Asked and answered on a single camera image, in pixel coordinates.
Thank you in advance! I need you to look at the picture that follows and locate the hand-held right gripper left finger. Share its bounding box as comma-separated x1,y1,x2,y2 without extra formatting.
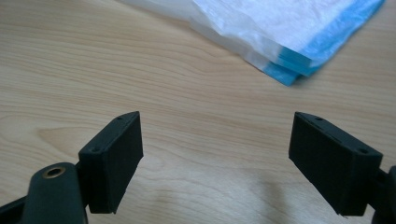
78,110,145,215

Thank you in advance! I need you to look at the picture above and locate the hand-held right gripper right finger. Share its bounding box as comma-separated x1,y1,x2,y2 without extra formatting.
288,111,384,217

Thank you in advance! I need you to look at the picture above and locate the translucent white-blue trash bag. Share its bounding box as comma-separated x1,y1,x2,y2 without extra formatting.
118,0,387,87

